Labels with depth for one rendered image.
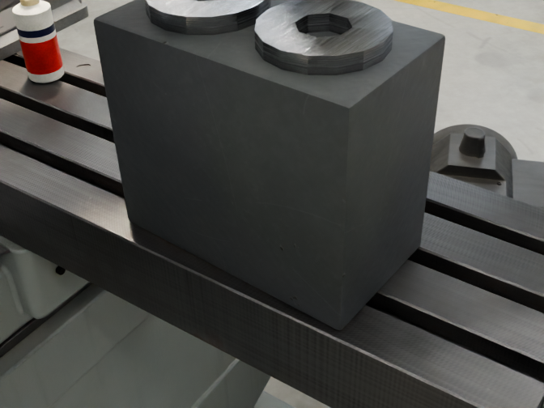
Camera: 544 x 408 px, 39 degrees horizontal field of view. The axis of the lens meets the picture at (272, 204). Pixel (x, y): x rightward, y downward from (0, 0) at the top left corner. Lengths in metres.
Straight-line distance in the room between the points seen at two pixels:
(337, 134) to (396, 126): 0.06
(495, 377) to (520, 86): 2.45
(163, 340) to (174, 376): 0.09
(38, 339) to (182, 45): 0.48
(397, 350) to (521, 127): 2.19
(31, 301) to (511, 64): 2.50
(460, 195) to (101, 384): 0.55
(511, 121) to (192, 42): 2.27
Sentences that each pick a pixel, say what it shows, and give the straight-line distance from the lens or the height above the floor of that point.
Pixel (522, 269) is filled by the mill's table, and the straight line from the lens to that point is 0.63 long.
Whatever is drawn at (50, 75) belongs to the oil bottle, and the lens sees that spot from 0.90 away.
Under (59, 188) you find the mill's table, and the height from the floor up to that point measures 0.96.
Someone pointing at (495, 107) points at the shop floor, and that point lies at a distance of 2.80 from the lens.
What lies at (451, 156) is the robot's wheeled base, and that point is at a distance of 1.39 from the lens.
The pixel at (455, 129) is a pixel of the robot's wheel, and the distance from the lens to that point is 1.50.
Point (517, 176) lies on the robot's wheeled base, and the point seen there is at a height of 0.57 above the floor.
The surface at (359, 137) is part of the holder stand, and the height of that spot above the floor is 1.13.
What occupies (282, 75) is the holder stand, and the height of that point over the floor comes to 1.15.
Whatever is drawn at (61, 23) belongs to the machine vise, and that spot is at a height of 0.97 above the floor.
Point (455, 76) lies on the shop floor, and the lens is 2.97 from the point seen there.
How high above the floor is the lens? 1.37
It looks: 37 degrees down
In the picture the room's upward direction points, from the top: 2 degrees counter-clockwise
